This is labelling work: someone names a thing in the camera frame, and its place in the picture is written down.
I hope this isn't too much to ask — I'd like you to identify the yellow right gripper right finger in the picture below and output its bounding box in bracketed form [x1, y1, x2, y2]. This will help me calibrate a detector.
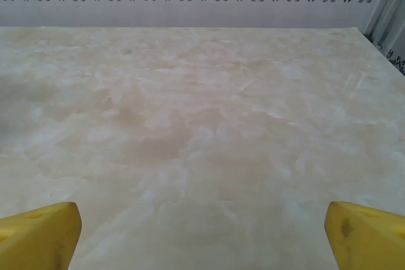
[325, 200, 405, 270]

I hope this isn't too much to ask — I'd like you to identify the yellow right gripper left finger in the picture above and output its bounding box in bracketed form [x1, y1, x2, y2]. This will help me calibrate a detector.
[0, 201, 83, 270]

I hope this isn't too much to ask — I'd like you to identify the pale patterned curtain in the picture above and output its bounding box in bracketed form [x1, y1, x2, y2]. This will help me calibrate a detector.
[362, 0, 405, 77]

